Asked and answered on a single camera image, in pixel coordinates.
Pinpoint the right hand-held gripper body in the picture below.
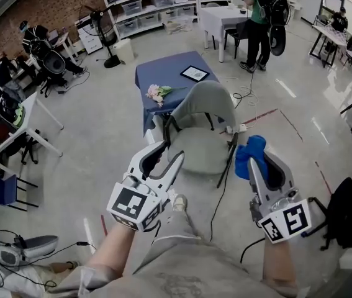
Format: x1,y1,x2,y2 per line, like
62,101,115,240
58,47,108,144
250,188,313,245

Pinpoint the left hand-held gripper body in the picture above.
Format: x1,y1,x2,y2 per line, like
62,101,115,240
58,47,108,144
106,172,171,233

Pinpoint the blue cloth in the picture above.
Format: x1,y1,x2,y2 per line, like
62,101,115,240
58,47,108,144
234,135,270,180

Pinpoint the grey upholstered chair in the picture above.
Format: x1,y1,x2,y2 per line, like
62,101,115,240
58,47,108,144
162,79,239,189

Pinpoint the person's right forearm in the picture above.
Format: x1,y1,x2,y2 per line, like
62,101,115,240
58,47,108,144
260,237,298,289

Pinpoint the person's left forearm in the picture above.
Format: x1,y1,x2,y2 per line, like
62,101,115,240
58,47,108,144
84,221,137,281

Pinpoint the black office chair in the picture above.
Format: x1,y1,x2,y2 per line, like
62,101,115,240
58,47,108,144
307,168,352,251

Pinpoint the black swivel chair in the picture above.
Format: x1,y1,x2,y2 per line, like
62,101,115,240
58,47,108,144
35,49,71,98

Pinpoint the black dining chair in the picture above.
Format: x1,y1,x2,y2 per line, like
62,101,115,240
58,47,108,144
223,19,251,59

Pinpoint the person's beige shoe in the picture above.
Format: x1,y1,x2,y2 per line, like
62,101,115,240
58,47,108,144
171,193,189,212

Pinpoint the white power strip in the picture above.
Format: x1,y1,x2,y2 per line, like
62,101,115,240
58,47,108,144
225,123,248,135

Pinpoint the person's beige clothing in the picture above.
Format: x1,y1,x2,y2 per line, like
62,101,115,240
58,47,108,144
47,209,292,298

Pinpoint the pink flower bouquet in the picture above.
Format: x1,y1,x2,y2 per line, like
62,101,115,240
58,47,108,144
145,84,188,108

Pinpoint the table with blue tablecloth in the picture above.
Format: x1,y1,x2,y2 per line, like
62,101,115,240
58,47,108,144
135,50,220,137

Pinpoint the black framed tablet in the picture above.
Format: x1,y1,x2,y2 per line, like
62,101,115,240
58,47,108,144
179,66,210,83

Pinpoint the white trash bin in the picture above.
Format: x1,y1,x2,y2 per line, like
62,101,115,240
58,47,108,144
112,38,135,65

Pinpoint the grey hand-held device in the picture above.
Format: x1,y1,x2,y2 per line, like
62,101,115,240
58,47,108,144
0,235,60,272

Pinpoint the white desk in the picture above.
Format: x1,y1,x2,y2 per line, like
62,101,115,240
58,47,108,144
0,91,65,175

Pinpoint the white drawer cabinet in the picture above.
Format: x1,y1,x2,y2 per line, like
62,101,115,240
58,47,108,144
75,15,104,55

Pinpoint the black standing fan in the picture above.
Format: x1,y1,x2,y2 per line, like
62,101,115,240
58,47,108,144
78,4,122,70

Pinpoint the row of clear storage boxes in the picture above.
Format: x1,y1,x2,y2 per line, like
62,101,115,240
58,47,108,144
115,0,196,38

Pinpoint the pile of clothes and bags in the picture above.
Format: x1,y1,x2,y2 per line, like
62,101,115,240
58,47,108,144
0,85,27,151

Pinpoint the table with white tablecloth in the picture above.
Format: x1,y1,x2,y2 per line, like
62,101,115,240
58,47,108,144
199,6,251,63

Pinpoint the black floor cable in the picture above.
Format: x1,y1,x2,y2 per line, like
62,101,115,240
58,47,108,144
209,134,236,242

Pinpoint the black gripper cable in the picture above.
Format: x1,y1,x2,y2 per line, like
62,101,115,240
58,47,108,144
240,237,267,264

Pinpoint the white floor cable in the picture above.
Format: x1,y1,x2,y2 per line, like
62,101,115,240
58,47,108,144
230,76,259,107

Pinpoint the black frame table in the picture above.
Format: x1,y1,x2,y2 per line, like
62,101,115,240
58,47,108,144
308,24,352,69

